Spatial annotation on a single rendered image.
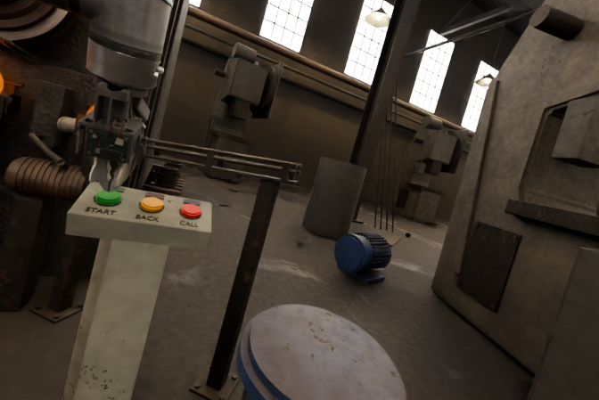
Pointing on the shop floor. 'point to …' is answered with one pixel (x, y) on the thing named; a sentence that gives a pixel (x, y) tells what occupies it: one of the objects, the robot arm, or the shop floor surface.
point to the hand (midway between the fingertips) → (110, 183)
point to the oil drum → (333, 198)
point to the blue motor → (363, 256)
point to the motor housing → (31, 223)
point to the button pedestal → (127, 281)
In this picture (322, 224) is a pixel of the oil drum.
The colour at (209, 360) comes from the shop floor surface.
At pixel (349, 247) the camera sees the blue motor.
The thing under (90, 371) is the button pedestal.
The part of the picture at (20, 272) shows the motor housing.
